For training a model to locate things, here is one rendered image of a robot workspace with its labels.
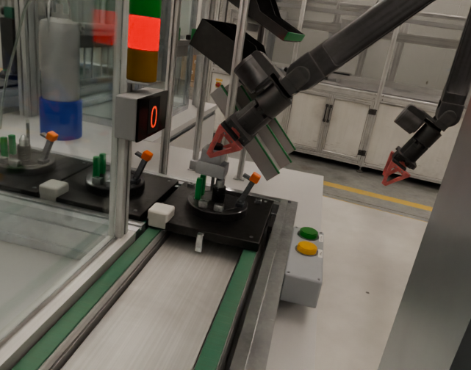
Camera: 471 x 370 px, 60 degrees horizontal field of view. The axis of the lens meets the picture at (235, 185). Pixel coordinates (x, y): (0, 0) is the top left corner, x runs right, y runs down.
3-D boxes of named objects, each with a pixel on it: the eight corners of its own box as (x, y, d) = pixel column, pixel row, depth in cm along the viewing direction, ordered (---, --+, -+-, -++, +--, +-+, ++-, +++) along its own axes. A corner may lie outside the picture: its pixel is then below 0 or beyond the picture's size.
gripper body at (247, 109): (222, 122, 83) (250, 98, 80) (234, 114, 92) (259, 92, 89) (243, 147, 83) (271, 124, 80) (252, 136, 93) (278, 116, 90)
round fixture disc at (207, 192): (251, 203, 100) (253, 196, 100) (239, 227, 87) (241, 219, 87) (196, 191, 103) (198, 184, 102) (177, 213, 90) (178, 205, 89)
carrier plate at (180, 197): (272, 207, 105) (274, 200, 104) (257, 252, 83) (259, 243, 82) (183, 188, 109) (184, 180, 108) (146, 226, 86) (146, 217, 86)
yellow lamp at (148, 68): (161, 81, 71) (162, 51, 69) (149, 83, 66) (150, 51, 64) (134, 75, 72) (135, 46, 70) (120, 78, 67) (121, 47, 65)
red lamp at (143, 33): (163, 50, 69) (165, 19, 67) (150, 51, 64) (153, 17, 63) (135, 45, 70) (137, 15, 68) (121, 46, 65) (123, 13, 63)
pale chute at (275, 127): (285, 156, 137) (296, 149, 135) (273, 165, 125) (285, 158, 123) (239, 85, 136) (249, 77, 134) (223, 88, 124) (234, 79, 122)
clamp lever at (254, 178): (245, 202, 94) (261, 175, 91) (243, 205, 92) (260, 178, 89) (231, 193, 94) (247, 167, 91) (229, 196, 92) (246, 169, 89)
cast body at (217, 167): (227, 174, 94) (233, 144, 91) (223, 180, 90) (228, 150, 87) (192, 165, 95) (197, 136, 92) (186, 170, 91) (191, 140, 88)
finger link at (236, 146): (195, 145, 86) (227, 117, 83) (204, 139, 93) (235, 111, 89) (215, 170, 87) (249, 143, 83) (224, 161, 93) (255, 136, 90)
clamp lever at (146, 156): (140, 179, 98) (153, 153, 95) (137, 182, 96) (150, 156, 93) (128, 171, 98) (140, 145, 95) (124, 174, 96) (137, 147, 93)
